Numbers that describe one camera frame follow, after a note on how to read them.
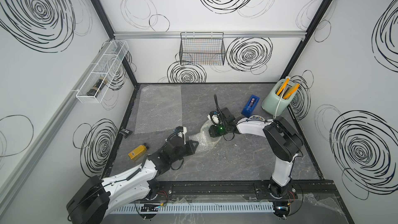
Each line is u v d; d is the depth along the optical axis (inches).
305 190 31.0
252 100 40.1
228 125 29.4
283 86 35.6
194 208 37.9
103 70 28.9
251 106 39.6
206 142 31.9
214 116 34.1
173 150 24.0
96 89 26.2
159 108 41.5
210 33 35.1
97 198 15.9
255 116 37.9
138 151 32.5
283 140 19.6
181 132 29.7
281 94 36.5
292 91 37.3
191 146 27.9
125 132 36.0
